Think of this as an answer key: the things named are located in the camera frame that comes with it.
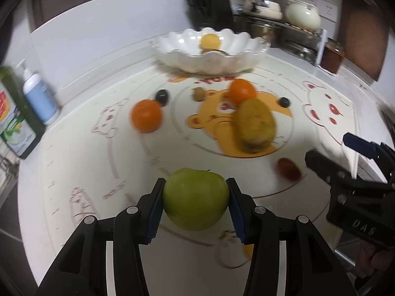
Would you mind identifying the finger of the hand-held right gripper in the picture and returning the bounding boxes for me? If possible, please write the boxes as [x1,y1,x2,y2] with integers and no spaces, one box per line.
[304,148,352,188]
[342,132,395,188]

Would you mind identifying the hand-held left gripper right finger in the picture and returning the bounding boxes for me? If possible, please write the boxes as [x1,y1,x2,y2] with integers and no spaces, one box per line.
[226,177,355,296]

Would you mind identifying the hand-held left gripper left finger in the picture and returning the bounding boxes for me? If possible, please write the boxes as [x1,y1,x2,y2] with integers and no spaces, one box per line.
[37,177,167,296]

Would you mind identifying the red date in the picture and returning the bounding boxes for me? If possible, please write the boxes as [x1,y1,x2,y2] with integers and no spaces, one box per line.
[276,158,302,182]

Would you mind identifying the green apple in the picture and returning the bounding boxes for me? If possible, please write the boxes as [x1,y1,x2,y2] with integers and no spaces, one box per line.
[162,168,230,231]

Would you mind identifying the yellow mango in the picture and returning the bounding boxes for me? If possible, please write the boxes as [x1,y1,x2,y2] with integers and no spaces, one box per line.
[235,98,276,154]

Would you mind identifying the orange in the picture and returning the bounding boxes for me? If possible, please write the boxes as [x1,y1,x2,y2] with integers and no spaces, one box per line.
[228,78,257,106]
[130,99,163,134]

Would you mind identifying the white scalloped bowl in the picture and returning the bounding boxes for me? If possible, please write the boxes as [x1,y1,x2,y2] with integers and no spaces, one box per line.
[153,28,272,75]

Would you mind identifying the person's right hand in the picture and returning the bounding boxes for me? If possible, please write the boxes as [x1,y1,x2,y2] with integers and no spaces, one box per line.
[354,239,395,284]

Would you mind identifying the bear print mat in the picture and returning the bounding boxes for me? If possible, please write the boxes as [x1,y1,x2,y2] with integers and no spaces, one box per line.
[40,68,361,296]

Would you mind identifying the red sauce jar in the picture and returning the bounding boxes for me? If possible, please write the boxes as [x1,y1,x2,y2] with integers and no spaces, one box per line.
[321,38,344,74]

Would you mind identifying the metal kitchen rack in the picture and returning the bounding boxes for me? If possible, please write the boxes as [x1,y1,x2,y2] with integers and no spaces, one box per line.
[235,9,328,66]

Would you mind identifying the brown wooden cutting board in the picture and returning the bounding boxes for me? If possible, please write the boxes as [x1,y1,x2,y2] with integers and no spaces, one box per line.
[338,0,389,82]

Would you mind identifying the white teapot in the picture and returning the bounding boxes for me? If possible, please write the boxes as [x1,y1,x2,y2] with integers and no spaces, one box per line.
[284,1,322,32]

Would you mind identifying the steel pot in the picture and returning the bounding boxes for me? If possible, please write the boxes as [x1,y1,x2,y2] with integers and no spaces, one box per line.
[244,17,284,45]

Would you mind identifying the white blue pump bottle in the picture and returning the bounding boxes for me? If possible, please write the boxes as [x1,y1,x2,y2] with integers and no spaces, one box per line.
[15,58,60,126]

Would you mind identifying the green detergent bottle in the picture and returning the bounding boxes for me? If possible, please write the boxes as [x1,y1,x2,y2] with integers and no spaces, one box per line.
[0,66,47,160]

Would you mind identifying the yellow lemon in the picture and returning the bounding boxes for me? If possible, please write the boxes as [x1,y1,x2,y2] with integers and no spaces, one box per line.
[200,34,221,50]

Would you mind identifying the black knife block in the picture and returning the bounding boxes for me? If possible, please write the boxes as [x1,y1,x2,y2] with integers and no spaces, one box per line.
[188,0,235,34]

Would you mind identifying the white wall sockets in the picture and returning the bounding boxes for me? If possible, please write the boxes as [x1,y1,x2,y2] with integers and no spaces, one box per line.
[318,0,337,22]

